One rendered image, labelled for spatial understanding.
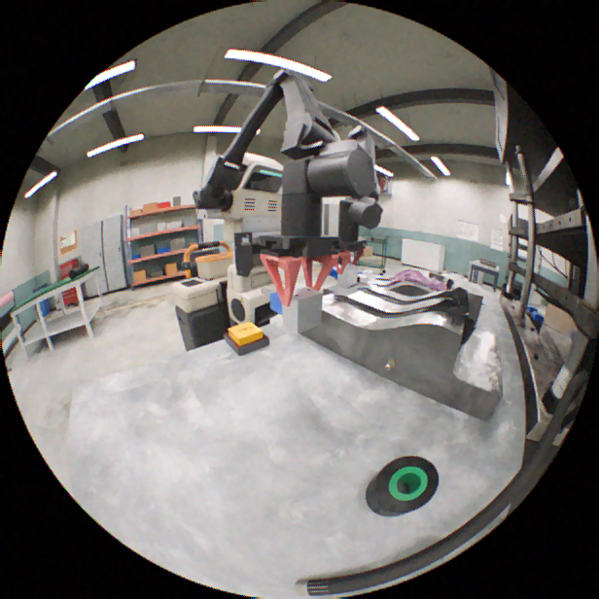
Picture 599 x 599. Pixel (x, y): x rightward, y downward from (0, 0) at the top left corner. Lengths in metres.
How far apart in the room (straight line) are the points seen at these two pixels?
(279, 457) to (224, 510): 0.11
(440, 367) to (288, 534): 0.31
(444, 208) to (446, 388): 7.66
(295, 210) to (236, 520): 0.38
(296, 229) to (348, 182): 0.10
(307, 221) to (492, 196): 7.63
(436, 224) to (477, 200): 2.07
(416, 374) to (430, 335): 0.08
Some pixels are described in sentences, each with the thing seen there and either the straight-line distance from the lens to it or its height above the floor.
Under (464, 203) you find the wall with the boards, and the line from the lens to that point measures 7.78.
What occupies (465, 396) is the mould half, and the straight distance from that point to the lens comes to 0.37.
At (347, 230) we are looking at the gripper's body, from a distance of 0.53.
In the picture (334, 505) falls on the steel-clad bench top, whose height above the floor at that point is 0.80.
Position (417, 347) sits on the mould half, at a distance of 0.34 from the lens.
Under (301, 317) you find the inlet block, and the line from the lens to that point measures 0.29.
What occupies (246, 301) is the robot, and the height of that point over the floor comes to 0.78.
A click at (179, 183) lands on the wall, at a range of 5.93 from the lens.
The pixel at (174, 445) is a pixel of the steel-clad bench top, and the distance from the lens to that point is 0.32.
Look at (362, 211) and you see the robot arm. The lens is 0.45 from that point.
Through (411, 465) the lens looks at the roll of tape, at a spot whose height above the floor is 0.83.
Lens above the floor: 1.05
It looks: 20 degrees down
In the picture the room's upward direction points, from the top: straight up
